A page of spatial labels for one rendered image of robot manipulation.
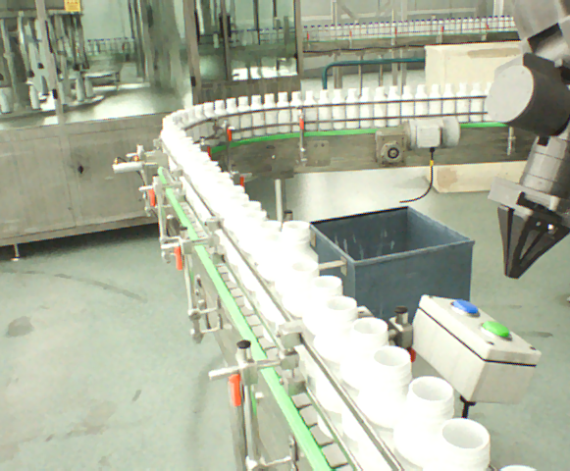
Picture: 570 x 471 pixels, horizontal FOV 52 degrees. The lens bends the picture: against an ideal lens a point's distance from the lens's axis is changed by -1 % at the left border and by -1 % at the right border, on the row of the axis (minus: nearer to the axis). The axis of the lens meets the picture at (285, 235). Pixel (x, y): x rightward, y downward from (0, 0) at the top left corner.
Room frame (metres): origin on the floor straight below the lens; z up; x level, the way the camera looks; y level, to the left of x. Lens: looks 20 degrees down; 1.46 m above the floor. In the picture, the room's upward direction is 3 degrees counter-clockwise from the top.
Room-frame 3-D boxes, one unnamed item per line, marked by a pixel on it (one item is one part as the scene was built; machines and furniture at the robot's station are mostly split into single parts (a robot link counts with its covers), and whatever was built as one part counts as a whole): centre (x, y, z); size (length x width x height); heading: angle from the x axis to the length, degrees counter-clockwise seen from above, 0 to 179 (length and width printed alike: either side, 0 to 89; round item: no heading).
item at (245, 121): (2.49, 0.14, 1.08); 0.06 x 0.06 x 0.17
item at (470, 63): (5.05, -1.86, 0.59); 1.10 x 0.62 x 1.18; 89
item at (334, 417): (0.58, -0.05, 1.08); 0.06 x 0.06 x 0.17
